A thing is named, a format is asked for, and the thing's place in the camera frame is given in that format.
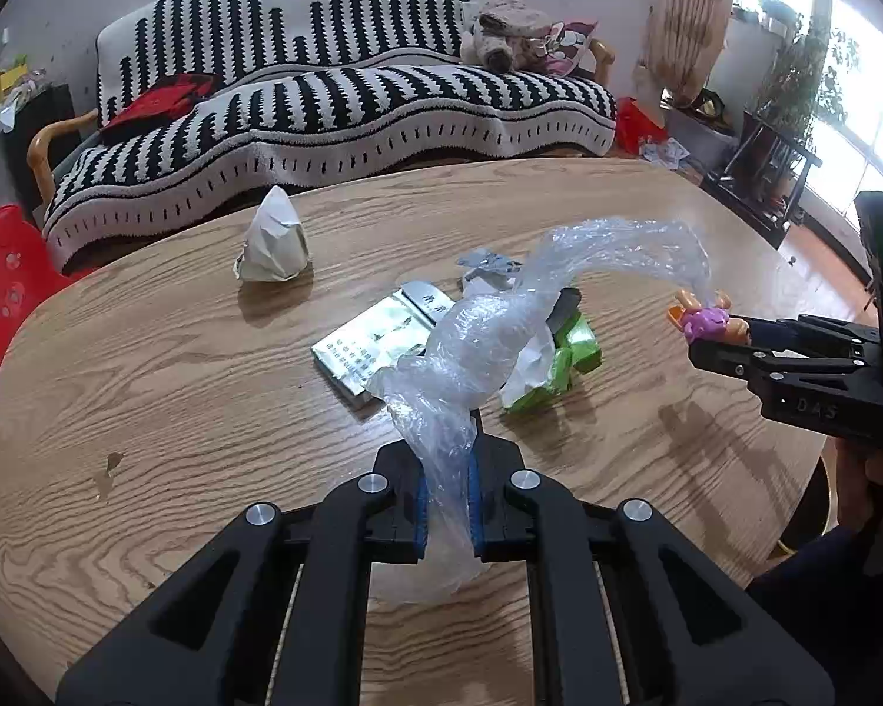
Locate brown plush toy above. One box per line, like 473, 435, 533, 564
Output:
460, 0, 561, 75

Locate red bag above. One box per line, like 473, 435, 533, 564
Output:
614, 97, 670, 158

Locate bright window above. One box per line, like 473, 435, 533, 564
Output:
734, 0, 883, 216

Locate light green wrapper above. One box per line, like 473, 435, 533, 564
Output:
500, 307, 605, 414

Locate red black cloth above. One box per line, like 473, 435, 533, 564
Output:
99, 72, 223, 147

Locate potted plant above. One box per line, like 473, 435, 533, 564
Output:
752, 13, 864, 157

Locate scattered papers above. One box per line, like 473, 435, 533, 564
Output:
639, 136, 697, 171

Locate white crumpled paper cone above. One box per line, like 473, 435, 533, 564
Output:
234, 185, 314, 285

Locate sofa with black white cover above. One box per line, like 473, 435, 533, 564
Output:
28, 0, 619, 275

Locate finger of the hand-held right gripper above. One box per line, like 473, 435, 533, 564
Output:
687, 339, 856, 396
734, 315, 883, 355

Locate person's right forearm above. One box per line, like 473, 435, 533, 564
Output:
746, 522, 883, 652

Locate small purple toy figure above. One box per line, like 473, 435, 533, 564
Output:
668, 288, 752, 347

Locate red bear-shaped plastic stool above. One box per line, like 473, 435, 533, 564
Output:
0, 204, 98, 373

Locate patterned curtain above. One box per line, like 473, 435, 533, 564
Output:
643, 0, 741, 108

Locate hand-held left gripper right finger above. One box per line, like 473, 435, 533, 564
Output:
467, 412, 836, 706

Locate black plant stand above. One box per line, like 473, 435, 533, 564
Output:
702, 110, 826, 248

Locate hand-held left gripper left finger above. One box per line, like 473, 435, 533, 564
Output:
55, 439, 431, 706

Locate pink printed cushion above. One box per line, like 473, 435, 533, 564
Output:
545, 18, 603, 79

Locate person's right hand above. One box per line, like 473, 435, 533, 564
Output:
835, 439, 883, 532

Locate grey blister pack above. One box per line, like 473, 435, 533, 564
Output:
458, 250, 525, 292

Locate clear plastic wrap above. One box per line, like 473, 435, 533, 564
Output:
368, 217, 713, 604

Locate yellow box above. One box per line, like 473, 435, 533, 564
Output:
0, 55, 32, 105

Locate black cabinet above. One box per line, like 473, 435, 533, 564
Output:
0, 84, 75, 216

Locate silver foil packet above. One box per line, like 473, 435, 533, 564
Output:
311, 281, 459, 411

